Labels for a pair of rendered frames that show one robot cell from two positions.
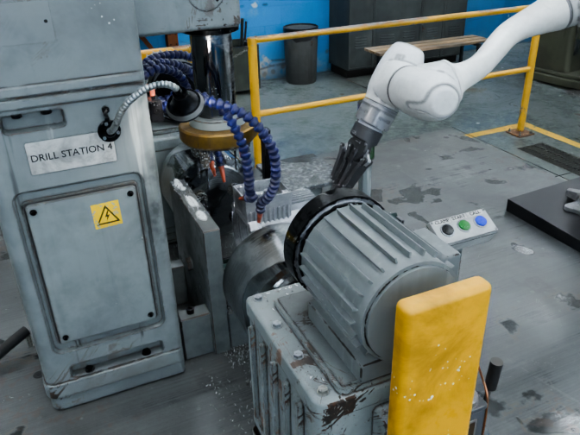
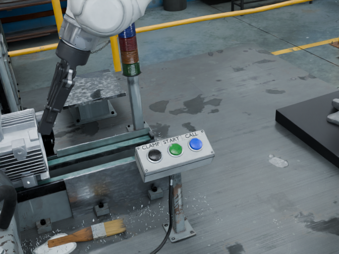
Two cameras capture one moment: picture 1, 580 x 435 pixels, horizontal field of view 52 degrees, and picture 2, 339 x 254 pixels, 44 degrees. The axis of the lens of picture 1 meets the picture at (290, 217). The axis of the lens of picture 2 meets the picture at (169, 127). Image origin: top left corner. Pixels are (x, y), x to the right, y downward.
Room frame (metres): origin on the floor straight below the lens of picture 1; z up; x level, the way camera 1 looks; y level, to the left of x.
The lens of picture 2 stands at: (0.47, -0.48, 1.59)
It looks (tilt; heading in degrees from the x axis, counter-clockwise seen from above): 30 degrees down; 5
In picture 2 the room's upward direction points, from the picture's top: 5 degrees counter-clockwise
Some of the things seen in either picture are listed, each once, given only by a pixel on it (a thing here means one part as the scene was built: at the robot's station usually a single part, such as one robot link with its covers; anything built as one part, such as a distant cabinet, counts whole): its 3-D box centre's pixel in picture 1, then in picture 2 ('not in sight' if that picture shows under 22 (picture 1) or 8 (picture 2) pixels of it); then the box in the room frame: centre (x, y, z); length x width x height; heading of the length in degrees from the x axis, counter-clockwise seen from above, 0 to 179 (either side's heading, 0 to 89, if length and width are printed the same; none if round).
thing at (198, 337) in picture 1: (185, 267); not in sight; (1.25, 0.26, 0.97); 0.30 x 0.11 x 0.34; 24
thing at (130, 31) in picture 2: not in sight; (126, 28); (1.80, -0.25, 1.19); 0.06 x 0.06 x 0.04
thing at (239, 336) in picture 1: (236, 318); not in sight; (1.18, 0.14, 0.86); 0.07 x 0.06 x 0.12; 24
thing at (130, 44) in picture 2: not in sight; (127, 42); (1.80, -0.25, 1.14); 0.06 x 0.06 x 0.04
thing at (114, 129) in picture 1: (150, 110); not in sight; (1.00, 0.24, 1.46); 0.18 x 0.11 x 0.13; 114
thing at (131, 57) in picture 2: not in sight; (129, 54); (1.80, -0.25, 1.10); 0.06 x 0.06 x 0.04
